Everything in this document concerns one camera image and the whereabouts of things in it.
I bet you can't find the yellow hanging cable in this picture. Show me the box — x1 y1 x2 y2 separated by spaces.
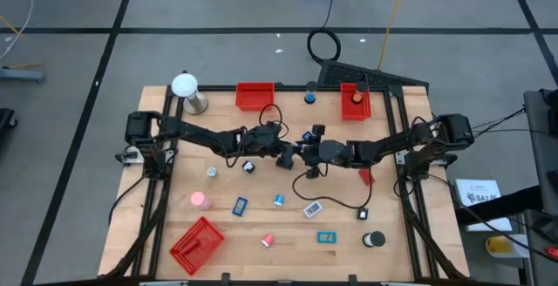
377 0 413 72

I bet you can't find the coiled black floor cable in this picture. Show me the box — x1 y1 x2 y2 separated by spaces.
306 0 342 65

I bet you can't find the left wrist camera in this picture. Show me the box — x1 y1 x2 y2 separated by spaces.
260 122 283 140

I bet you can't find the red digital clock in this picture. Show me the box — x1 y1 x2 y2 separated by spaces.
358 167 376 187

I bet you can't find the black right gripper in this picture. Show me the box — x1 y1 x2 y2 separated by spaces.
303 124 353 179

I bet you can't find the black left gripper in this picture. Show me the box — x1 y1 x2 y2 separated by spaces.
243 124 306 170

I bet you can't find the red plastic basket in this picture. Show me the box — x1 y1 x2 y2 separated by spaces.
235 81 276 112
168 215 226 277
340 82 372 122

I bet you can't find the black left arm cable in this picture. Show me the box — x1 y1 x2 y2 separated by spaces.
258 103 291 141

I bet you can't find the white digital clock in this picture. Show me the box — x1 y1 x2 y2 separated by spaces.
303 201 324 220

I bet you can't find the black floor mat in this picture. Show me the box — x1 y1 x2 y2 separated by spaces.
316 58 431 90

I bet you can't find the white floor cable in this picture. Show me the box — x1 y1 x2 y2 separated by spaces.
0 0 35 60

